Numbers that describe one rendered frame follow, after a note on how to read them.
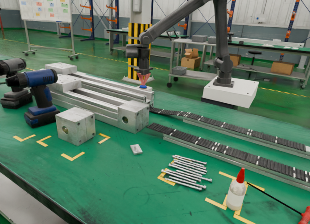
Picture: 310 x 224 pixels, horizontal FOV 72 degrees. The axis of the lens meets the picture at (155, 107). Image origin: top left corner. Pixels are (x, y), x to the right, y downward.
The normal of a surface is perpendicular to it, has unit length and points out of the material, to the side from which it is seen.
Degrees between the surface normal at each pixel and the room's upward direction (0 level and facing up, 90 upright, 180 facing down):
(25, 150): 0
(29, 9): 90
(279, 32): 90
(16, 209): 0
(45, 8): 90
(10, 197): 0
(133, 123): 90
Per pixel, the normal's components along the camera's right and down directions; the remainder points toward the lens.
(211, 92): -0.52, 0.30
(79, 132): 0.88, 0.23
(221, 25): 0.14, 0.44
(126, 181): 0.06, -0.92
